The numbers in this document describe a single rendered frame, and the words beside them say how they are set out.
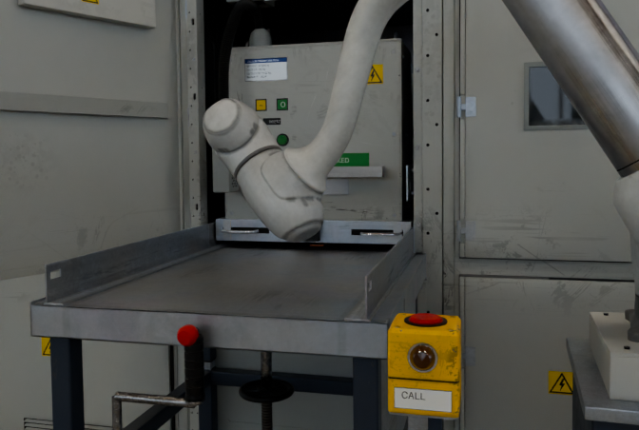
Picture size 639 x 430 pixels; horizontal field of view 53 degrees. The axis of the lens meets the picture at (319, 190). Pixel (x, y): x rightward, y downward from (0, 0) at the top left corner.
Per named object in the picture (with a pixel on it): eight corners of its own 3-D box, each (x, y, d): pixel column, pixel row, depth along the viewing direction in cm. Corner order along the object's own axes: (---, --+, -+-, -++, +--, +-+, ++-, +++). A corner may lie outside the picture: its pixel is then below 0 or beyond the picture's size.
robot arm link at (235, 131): (215, 143, 130) (247, 193, 125) (182, 111, 115) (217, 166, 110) (259, 111, 129) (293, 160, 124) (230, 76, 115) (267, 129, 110)
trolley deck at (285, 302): (388, 360, 96) (388, 320, 96) (30, 336, 111) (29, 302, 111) (426, 277, 162) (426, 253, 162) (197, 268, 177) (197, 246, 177)
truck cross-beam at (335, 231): (411, 244, 166) (411, 222, 166) (215, 240, 179) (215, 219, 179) (413, 242, 171) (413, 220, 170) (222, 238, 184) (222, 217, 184)
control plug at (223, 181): (229, 192, 167) (228, 125, 166) (212, 192, 168) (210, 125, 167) (241, 191, 174) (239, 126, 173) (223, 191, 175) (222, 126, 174)
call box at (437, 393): (458, 421, 71) (459, 330, 71) (387, 416, 73) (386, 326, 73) (461, 396, 79) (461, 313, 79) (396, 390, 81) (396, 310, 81)
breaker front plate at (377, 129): (400, 226, 167) (399, 40, 164) (224, 224, 178) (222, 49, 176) (400, 226, 168) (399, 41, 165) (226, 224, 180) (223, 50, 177)
